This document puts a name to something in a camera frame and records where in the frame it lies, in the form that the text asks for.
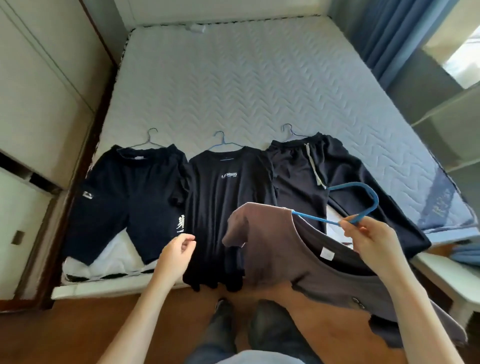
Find person's right hand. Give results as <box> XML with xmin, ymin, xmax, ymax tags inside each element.
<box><xmin>339</xmin><ymin>214</ymin><xmax>400</xmax><ymax>279</ymax></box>

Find person's left hand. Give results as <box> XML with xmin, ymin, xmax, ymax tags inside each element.
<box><xmin>154</xmin><ymin>233</ymin><xmax>197</xmax><ymax>288</ymax></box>

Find thick blue clothes hanger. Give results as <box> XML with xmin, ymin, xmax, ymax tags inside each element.
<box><xmin>291</xmin><ymin>182</ymin><xmax>380</xmax><ymax>228</ymax></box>

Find person's left forearm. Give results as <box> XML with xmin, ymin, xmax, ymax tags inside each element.
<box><xmin>97</xmin><ymin>277</ymin><xmax>178</xmax><ymax>364</ymax></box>

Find person's right forearm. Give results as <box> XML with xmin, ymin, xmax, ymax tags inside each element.
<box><xmin>375</xmin><ymin>259</ymin><xmax>470</xmax><ymax>364</ymax></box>

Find black t-shirt with chest print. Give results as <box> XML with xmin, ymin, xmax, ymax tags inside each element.
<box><xmin>179</xmin><ymin>146</ymin><xmax>278</xmax><ymax>293</ymax></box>

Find brown t-shirt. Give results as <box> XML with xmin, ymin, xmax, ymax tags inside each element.
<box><xmin>222</xmin><ymin>202</ymin><xmax>468</xmax><ymax>349</ymax></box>

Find navy shorts with white print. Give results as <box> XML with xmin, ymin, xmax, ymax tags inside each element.
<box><xmin>62</xmin><ymin>144</ymin><xmax>189</xmax><ymax>266</ymax></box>

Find person's dark shoe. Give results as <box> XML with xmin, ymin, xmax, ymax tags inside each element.
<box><xmin>215</xmin><ymin>298</ymin><xmax>236</xmax><ymax>322</ymax></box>

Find white side table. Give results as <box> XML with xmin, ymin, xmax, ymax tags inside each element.
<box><xmin>410</xmin><ymin>250</ymin><xmax>480</xmax><ymax>331</ymax></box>

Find folded blue cloth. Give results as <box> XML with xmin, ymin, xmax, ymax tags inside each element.
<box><xmin>448</xmin><ymin>241</ymin><xmax>480</xmax><ymax>268</ymax></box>

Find person's jeans legs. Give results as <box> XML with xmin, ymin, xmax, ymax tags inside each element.
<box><xmin>184</xmin><ymin>298</ymin><xmax>323</xmax><ymax>364</ymax></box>

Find person's white shirt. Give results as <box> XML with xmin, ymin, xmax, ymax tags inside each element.
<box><xmin>223</xmin><ymin>350</ymin><xmax>306</xmax><ymax>364</ymax></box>

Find white quilted mattress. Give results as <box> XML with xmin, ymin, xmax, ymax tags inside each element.
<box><xmin>61</xmin><ymin>15</ymin><xmax>480</xmax><ymax>283</ymax></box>

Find white wardrobe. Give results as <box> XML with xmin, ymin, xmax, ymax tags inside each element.
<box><xmin>0</xmin><ymin>0</ymin><xmax>116</xmax><ymax>301</ymax></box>

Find blue curtain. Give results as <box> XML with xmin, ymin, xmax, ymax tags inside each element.
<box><xmin>348</xmin><ymin>0</ymin><xmax>460</xmax><ymax>91</ymax></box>

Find window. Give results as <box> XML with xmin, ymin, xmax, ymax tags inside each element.
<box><xmin>421</xmin><ymin>0</ymin><xmax>480</xmax><ymax>91</ymax></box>

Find white headboard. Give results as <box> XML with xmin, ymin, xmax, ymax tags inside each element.
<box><xmin>112</xmin><ymin>0</ymin><xmax>333</xmax><ymax>33</ymax></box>

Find black drawstring trousers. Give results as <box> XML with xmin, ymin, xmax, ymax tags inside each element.
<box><xmin>265</xmin><ymin>132</ymin><xmax>432</xmax><ymax>259</ymax></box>

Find white bed frame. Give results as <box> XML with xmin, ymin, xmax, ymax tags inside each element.
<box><xmin>50</xmin><ymin>277</ymin><xmax>190</xmax><ymax>301</ymax></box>

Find blue wire hanger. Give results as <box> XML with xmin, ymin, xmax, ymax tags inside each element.
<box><xmin>207</xmin><ymin>131</ymin><xmax>245</xmax><ymax>152</ymax></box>

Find grey wire hanger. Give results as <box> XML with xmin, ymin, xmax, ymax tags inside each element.
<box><xmin>127</xmin><ymin>128</ymin><xmax>168</xmax><ymax>151</ymax></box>

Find blue-grey wire hanger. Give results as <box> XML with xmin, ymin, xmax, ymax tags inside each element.
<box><xmin>281</xmin><ymin>123</ymin><xmax>313</xmax><ymax>142</ymax></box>

